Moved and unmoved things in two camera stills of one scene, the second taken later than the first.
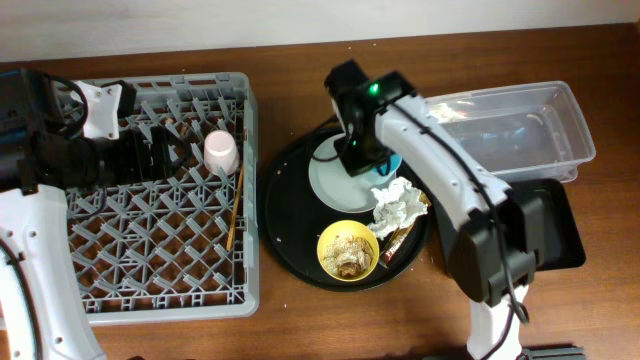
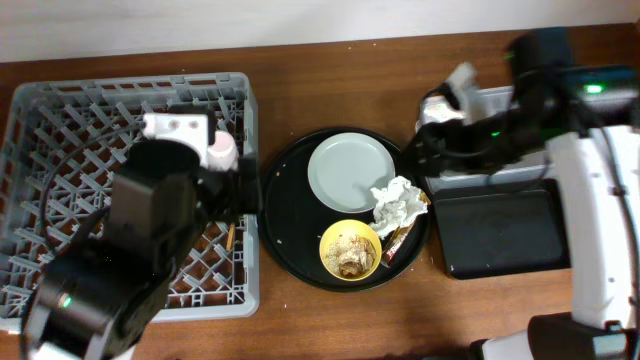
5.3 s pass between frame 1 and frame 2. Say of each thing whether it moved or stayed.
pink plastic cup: stayed
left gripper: moved
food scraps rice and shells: stayed
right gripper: moved
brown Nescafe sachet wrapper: stayed
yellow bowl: stayed
